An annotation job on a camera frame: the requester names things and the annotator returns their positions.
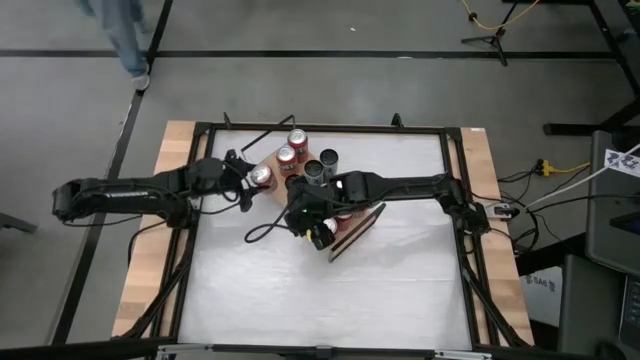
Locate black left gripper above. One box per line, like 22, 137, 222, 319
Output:
222, 148, 262, 212

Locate red Fanta strawberry can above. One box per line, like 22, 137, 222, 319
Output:
287, 128, 310, 164
249, 163, 279, 194

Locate tall silver can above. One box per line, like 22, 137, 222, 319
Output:
319, 148, 341, 180
303, 159, 326, 187

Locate person's leg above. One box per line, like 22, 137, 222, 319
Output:
77, 0, 151, 77

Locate black chair leg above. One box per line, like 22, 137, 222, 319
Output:
0, 212, 39, 236

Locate white cardboard box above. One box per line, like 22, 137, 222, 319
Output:
519, 267, 564, 326

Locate black tripod stand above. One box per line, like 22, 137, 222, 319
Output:
459, 0, 524, 67

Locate dark grey box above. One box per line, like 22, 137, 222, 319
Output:
557, 254, 629, 357

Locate grey cabinet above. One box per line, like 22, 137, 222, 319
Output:
584, 130, 640, 276

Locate patterned paper sheet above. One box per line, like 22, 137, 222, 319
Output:
603, 147, 640, 179

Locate black flat device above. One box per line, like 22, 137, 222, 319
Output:
617, 274, 640, 351

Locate wooden tray with handles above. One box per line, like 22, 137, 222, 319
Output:
239, 114, 387, 264

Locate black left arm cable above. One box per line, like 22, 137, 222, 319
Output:
197, 149, 251, 217

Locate black metal table frame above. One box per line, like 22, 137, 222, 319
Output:
117, 112, 531, 351

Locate black base cable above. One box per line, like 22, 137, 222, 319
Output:
127, 219, 169, 266

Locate silver camera mount bar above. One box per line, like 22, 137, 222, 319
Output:
154, 343, 494, 360

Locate black power cable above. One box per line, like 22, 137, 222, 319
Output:
497, 158, 546, 201

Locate yellow extension cord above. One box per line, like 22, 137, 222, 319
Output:
542, 159, 592, 177

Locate white cable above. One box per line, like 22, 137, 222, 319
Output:
529, 143, 640, 206

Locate yellow cable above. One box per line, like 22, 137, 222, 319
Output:
462, 0, 541, 31

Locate black desk frame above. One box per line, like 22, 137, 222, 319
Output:
542, 0, 640, 136

